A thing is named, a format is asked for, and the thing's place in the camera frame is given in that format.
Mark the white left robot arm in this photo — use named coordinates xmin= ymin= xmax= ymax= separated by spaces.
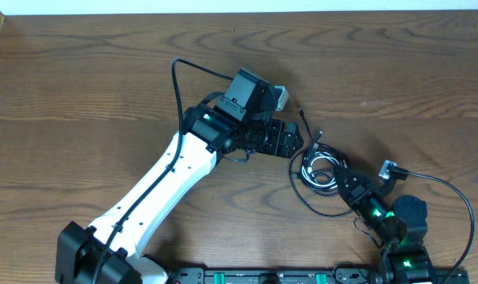
xmin=54 ymin=103 xmax=304 ymax=283

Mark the white USB cable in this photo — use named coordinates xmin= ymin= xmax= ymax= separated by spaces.
xmin=301 ymin=151 xmax=345 ymax=192

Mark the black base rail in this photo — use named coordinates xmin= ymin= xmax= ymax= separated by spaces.
xmin=171 ymin=266 xmax=471 ymax=284

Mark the left camera cable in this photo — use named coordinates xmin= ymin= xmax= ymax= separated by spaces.
xmin=91 ymin=58 xmax=234 ymax=284

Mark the camera cable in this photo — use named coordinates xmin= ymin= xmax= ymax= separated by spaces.
xmin=396 ymin=167 xmax=476 ymax=284
xmin=91 ymin=58 xmax=234 ymax=284

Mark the right camera cable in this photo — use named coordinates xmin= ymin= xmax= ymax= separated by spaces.
xmin=396 ymin=167 xmax=476 ymax=284

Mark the black USB cable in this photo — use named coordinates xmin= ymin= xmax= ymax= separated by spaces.
xmin=288 ymin=108 xmax=354 ymax=219

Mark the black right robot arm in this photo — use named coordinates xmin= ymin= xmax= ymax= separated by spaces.
xmin=332 ymin=161 xmax=438 ymax=284

